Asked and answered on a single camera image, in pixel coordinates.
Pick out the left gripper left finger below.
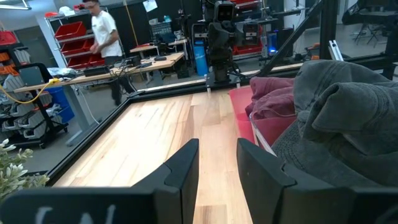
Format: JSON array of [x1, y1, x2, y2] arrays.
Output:
[[0, 138, 200, 224]]

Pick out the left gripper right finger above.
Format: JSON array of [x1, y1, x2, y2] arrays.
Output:
[[236, 138, 398, 224]]

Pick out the maroon cap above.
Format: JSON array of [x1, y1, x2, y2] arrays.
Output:
[[244, 76, 297, 121]]

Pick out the dark grey cap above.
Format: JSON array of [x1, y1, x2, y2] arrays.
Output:
[[271, 59, 398, 189]]

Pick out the rack of red bins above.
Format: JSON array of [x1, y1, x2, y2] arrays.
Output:
[[231, 0, 268, 57]]

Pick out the blue cylindrical container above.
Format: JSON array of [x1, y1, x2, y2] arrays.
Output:
[[193, 44, 209, 77]]

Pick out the white paper sheet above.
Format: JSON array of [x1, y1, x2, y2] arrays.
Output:
[[142, 0, 159, 13]]

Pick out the long wooden desk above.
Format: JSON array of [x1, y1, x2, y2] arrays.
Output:
[[13, 52, 185, 147]]

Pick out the small wooden desk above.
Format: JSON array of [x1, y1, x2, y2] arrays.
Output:
[[129, 38, 189, 63]]

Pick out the pink translucent plastic bin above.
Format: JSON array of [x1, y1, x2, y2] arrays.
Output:
[[228, 85, 297, 147]]

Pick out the yellow pole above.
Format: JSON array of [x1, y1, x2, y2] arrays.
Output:
[[123, 0, 140, 47]]

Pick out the silver aluminium bar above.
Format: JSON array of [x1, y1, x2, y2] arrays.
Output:
[[328, 39, 345, 62]]

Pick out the person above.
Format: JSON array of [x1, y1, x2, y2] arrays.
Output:
[[82, 0, 138, 107]]

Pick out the blue storage tub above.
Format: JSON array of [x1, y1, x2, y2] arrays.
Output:
[[45, 86, 76, 124]]

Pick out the flat black box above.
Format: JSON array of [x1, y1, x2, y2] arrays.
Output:
[[83, 65, 111, 78]]

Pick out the artificial green plant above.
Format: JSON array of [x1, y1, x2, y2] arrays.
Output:
[[0, 138, 51, 202]]

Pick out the red storage bin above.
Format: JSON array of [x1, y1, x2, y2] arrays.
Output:
[[54, 21, 88, 41], [67, 53, 106, 70], [60, 38, 95, 56]]

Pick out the black cart with bins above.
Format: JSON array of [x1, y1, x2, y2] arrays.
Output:
[[0, 45, 70, 149]]

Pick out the black framed grey panel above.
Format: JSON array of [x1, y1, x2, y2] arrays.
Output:
[[17, 62, 53, 87]]

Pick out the black diagonal frame brace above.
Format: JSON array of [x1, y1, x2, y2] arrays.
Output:
[[257, 0, 324, 78]]

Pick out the black table edge frame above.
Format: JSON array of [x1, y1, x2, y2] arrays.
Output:
[[45, 52, 398, 187]]

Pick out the black vertical frame post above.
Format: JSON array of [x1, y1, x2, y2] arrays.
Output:
[[319, 0, 339, 60]]

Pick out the tangled black cables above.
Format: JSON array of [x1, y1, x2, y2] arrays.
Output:
[[111, 58, 144, 82]]

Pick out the metal wire shelf rack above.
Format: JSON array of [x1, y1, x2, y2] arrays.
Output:
[[44, 8, 126, 71]]

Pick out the yellow cable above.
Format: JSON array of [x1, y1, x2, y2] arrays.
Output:
[[0, 77, 60, 105]]

